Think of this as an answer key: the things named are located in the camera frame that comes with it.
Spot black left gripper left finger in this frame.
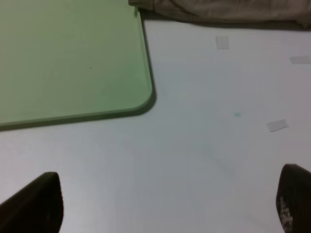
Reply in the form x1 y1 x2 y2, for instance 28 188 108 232
0 172 64 233

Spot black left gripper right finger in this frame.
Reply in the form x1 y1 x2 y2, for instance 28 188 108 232
276 164 311 233

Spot khaki shorts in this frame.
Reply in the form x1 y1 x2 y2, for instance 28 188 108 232
128 0 311 28

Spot green plastic tray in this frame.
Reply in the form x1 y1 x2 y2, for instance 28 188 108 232
0 0 154 130

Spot clear tape strip lower left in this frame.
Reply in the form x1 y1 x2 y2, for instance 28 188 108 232
266 119 288 132

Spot clear tape strip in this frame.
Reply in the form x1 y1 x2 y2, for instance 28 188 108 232
289 55 311 65
216 35 229 50
266 119 288 132

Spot clear tape strip centre left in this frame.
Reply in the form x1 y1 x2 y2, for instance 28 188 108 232
289 55 311 65

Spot clear tape strip upper left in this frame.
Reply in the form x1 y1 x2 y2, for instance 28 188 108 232
216 35 229 50

